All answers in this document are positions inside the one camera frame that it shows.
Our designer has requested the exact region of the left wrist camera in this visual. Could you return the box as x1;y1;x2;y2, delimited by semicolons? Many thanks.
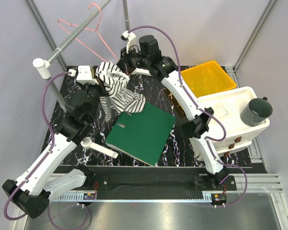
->
68;66;99;85

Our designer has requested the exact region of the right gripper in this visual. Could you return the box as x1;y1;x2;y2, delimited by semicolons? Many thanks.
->
113;46;149;76

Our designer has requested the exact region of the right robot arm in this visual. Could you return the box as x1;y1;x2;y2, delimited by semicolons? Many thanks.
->
117;31;229;190

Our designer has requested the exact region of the grey metal clothes rack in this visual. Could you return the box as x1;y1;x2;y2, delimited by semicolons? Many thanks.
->
33;0;151;159

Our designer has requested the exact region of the striped black white tank top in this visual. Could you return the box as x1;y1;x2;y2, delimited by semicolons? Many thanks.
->
95;62;146;122

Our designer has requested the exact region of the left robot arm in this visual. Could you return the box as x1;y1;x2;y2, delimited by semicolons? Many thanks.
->
2;80;117;219

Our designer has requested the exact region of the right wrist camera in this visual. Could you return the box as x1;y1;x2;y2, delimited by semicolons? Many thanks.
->
121;31;136;54

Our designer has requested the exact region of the dark green mug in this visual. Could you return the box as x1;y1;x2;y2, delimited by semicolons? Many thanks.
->
240;97;273;127

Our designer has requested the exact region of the yellow plastic tray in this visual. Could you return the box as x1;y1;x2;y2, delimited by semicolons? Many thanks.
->
181;60;237;98

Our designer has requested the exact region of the white foam box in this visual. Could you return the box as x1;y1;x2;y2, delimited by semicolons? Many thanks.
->
198;86;270;157

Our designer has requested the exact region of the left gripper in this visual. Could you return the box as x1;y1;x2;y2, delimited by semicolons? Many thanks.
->
77;74;109;121

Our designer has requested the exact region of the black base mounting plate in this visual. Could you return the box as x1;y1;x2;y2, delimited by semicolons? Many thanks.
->
87;166;237;202

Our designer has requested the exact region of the green ring binder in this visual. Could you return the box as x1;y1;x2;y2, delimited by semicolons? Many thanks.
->
105;103;176;167

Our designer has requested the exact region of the pink wire hanger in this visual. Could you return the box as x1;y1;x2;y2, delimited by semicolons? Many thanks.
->
57;2;120;62

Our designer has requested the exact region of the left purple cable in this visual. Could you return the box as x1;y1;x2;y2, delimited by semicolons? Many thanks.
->
3;70;92;230

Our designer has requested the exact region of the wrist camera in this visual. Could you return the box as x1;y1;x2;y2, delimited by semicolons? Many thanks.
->
121;31;136;54
68;66;99;85

